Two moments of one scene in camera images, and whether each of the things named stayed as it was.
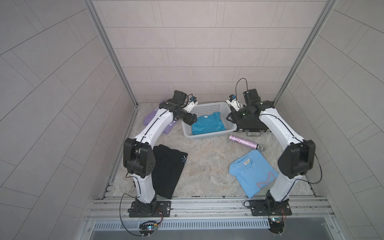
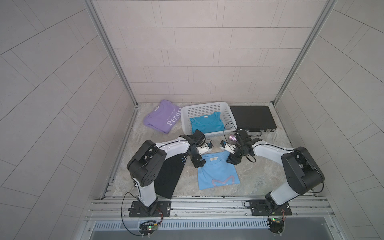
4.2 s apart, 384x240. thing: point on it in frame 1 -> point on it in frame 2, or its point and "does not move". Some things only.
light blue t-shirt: [254, 172] -> [216, 171]
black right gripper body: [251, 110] -> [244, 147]
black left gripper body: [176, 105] -> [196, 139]
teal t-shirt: [208, 123] does not move
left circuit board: [147, 228] does not move
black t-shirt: [169, 163] does not move
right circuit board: [277, 225] does not move
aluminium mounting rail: [207, 208] does not move
